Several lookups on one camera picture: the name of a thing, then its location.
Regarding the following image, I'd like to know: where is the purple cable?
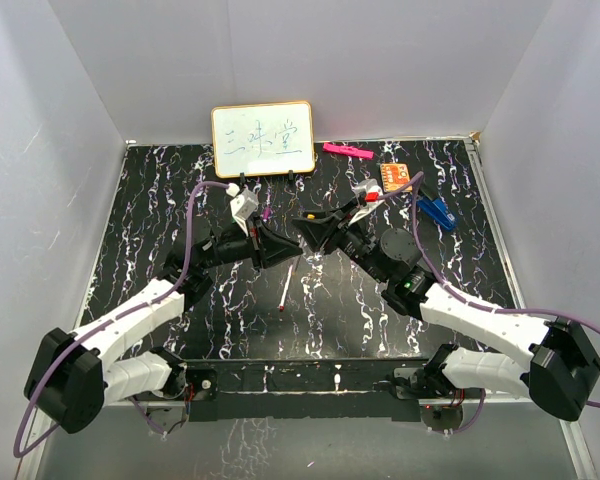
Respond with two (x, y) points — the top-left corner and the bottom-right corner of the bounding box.
(379, 171), (600, 435)
(12, 180), (241, 458)

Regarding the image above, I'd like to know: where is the white board with yellow frame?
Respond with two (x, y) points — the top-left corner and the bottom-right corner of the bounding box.
(211, 101), (316, 179)

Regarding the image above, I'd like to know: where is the blue stapler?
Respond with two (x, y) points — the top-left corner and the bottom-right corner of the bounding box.
(416, 183), (456, 231)

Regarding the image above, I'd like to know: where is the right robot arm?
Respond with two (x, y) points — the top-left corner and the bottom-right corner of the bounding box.
(292, 200), (600, 421)

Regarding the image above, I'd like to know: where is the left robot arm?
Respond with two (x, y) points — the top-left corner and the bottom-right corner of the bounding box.
(24, 221), (302, 433)

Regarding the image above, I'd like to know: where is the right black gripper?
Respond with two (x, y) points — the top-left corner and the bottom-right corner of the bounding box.
(294, 199), (389, 284)

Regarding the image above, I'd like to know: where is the pink plastic clip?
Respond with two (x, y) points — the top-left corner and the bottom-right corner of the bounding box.
(323, 142), (374, 160)

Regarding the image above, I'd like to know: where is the red pen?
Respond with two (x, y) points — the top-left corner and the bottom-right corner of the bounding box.
(278, 264), (294, 312)

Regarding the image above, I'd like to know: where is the black front mounting bar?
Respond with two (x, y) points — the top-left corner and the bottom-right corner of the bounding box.
(186, 358), (425, 422)

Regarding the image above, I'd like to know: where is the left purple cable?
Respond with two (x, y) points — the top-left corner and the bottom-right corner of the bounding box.
(12, 180), (241, 458)

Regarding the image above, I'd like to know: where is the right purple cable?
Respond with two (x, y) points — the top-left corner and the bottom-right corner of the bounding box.
(379, 171), (600, 435)

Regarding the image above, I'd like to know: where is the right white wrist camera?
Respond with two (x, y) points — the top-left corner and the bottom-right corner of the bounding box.
(352, 179), (384, 210)

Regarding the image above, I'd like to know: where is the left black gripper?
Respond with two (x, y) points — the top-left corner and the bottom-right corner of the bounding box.
(200, 213), (303, 273)

